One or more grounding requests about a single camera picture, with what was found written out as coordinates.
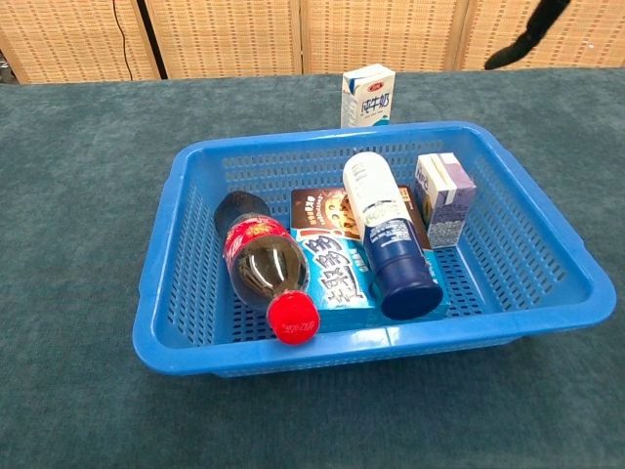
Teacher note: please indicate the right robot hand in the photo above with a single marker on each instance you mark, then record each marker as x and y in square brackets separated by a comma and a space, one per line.
[534, 29]

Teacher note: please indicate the white milk carton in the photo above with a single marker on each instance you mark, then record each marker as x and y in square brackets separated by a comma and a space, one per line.
[366, 102]

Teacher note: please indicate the small purple drink carton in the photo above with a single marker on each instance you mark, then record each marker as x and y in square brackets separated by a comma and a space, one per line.
[446, 215]

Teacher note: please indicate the blue-capped white bottle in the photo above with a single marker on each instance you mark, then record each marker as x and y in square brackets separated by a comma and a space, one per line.
[390, 244]

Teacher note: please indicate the blue snack box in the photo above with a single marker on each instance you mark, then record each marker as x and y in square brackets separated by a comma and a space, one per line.
[332, 273]

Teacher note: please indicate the red-capped cola bottle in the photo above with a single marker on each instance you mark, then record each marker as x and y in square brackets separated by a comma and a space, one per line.
[263, 264]

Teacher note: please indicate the blue plastic basket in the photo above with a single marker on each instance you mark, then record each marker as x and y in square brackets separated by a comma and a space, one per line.
[512, 312]

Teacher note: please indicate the bamboo folding screen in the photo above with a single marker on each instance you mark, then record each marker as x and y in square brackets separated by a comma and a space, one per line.
[390, 34]

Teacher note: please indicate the black tripod pole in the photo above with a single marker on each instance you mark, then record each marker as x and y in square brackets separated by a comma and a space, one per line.
[151, 39]

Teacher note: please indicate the teal table cloth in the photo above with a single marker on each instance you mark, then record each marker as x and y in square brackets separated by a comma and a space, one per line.
[73, 391]

